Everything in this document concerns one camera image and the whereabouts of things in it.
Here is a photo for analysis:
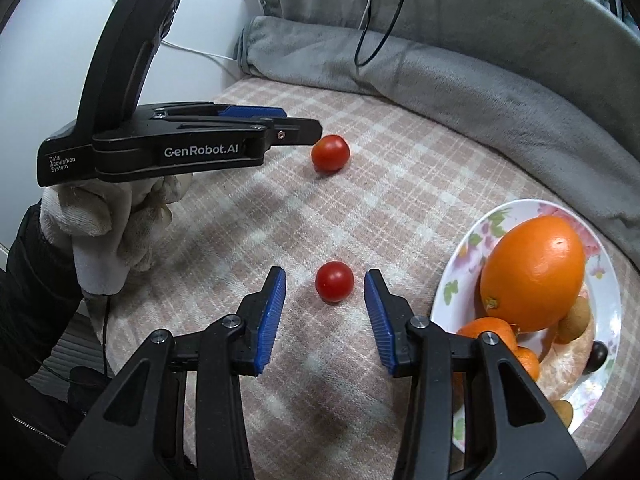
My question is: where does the black cable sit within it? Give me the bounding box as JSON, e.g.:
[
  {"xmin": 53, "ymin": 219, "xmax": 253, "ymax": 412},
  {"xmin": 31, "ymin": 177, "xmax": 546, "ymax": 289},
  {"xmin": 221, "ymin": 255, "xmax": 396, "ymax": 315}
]
[{"xmin": 304, "ymin": 0, "xmax": 437, "ymax": 67}]

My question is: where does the large orange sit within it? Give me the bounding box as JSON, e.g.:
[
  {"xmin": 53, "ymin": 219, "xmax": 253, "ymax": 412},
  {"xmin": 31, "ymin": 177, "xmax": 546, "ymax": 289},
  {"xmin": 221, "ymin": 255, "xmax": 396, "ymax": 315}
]
[{"xmin": 480, "ymin": 215, "xmax": 587, "ymax": 332}]

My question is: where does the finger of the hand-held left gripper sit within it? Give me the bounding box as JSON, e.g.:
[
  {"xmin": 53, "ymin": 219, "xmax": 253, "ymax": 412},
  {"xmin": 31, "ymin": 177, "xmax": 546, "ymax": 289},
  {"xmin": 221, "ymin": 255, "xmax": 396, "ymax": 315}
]
[
  {"xmin": 150, "ymin": 101, "xmax": 287, "ymax": 121},
  {"xmin": 167, "ymin": 116, "xmax": 324, "ymax": 147}
]

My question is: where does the grey fleece blanket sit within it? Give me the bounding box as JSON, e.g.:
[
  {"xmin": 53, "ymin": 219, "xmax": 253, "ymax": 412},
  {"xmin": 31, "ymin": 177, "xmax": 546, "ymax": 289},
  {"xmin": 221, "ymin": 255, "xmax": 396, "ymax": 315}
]
[{"xmin": 235, "ymin": 0, "xmax": 640, "ymax": 256}]

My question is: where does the person's left forearm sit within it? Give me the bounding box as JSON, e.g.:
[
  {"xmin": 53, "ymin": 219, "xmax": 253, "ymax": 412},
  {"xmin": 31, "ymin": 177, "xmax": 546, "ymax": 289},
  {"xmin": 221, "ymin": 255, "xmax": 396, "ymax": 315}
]
[{"xmin": 0, "ymin": 199, "xmax": 87, "ymax": 376}]

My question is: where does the dark purple grape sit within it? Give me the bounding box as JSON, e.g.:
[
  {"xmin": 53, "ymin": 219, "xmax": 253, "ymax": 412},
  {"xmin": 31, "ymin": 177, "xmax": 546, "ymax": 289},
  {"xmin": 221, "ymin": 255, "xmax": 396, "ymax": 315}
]
[{"xmin": 586, "ymin": 341, "xmax": 610, "ymax": 374}]

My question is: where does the person's left hand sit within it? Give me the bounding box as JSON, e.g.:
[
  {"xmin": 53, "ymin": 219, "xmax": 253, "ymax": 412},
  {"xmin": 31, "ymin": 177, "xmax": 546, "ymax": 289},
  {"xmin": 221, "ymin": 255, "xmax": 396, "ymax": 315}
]
[{"xmin": 40, "ymin": 171, "xmax": 194, "ymax": 295}]

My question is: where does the thin black cord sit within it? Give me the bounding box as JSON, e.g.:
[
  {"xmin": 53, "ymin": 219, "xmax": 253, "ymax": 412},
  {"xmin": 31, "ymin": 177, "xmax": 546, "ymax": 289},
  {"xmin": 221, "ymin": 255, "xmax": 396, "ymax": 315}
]
[{"xmin": 86, "ymin": 292, "xmax": 111, "ymax": 378}]

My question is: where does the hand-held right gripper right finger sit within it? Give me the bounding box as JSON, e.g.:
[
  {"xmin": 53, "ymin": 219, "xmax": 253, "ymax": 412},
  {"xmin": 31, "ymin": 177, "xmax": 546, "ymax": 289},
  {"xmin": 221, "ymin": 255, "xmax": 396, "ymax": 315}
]
[{"xmin": 364, "ymin": 269, "xmax": 587, "ymax": 480}]

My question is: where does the peeled pomelo segment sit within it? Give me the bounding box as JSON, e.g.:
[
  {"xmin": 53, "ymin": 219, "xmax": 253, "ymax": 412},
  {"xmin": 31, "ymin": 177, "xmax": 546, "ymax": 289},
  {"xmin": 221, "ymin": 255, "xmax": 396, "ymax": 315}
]
[{"xmin": 537, "ymin": 310, "xmax": 598, "ymax": 402}]

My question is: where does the white cable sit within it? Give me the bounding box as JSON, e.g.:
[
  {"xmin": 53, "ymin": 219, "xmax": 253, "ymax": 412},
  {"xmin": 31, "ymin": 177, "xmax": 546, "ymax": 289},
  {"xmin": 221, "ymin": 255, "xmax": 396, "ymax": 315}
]
[{"xmin": 95, "ymin": 0, "xmax": 243, "ymax": 63}]

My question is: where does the small brown kiwi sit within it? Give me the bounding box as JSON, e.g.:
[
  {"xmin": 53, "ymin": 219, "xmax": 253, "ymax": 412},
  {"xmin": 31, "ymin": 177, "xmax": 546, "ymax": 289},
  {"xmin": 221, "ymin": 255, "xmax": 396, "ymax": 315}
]
[
  {"xmin": 556, "ymin": 296, "xmax": 592, "ymax": 345},
  {"xmin": 552, "ymin": 400, "xmax": 575, "ymax": 433}
]

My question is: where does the small tangerine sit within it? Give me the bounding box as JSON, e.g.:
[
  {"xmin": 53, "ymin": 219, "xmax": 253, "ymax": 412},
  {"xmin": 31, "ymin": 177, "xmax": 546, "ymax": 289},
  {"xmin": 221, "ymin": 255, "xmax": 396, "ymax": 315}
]
[
  {"xmin": 456, "ymin": 317, "xmax": 518, "ymax": 356},
  {"xmin": 515, "ymin": 345, "xmax": 542, "ymax": 383}
]

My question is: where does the beige checked blanket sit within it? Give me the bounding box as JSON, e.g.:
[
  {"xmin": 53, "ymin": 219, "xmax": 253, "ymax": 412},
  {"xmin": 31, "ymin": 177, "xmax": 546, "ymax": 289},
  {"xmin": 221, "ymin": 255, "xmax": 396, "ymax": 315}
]
[{"xmin": 50, "ymin": 77, "xmax": 631, "ymax": 480}]

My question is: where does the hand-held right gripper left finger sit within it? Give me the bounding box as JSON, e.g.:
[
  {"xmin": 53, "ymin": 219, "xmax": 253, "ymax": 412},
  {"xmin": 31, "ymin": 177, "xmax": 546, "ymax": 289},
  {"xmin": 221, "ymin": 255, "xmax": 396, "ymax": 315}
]
[{"xmin": 57, "ymin": 266, "xmax": 288, "ymax": 480}]

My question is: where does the red cherry tomato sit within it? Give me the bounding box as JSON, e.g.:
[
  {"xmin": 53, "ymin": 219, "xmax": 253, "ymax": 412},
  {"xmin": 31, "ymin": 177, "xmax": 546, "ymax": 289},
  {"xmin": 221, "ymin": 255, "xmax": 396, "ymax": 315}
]
[
  {"xmin": 315, "ymin": 260, "xmax": 355, "ymax": 303},
  {"xmin": 311, "ymin": 134, "xmax": 350, "ymax": 174}
]

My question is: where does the floral white plate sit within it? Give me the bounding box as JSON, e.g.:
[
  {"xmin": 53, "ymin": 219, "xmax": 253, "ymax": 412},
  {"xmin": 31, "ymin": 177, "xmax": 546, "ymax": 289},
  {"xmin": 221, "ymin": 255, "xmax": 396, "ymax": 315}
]
[{"xmin": 431, "ymin": 199, "xmax": 622, "ymax": 436}]

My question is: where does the black jacket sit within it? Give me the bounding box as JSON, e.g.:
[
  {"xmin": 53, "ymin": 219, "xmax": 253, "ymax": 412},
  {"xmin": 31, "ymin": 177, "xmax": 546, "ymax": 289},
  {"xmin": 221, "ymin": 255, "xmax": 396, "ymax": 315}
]
[{"xmin": 0, "ymin": 360, "xmax": 118, "ymax": 480}]

